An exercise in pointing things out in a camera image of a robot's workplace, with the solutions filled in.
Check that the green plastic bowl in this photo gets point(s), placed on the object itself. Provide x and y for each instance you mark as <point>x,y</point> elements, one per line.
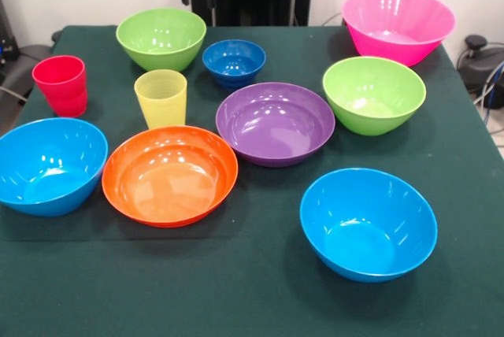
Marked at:
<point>374,95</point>
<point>161,39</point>

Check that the small dark blue bowl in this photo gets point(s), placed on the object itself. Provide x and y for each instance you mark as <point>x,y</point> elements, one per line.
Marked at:
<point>234,63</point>

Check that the purple plastic bowl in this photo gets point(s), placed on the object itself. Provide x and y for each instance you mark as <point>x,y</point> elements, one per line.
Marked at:
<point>275,124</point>

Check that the red plastic cup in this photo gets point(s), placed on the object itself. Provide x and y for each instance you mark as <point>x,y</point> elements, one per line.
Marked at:
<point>61,87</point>

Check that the large magenta plastic bowl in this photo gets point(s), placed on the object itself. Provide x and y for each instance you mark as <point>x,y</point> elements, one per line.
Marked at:
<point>397,22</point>

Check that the light blue plastic bowl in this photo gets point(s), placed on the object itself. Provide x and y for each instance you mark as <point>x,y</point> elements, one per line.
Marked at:
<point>51,165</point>
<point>368,227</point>

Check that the yellow plastic cup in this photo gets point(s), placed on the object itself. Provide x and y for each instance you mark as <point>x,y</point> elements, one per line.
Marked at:
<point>160,97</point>

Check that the black equipment case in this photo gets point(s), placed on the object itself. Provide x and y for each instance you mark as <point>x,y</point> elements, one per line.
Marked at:
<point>8,38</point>

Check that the orange plastic bowl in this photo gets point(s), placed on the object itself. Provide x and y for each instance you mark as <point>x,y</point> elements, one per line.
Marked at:
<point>169,179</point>

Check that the dark green tablecloth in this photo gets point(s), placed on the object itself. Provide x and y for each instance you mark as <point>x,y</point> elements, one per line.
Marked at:
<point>197,286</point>

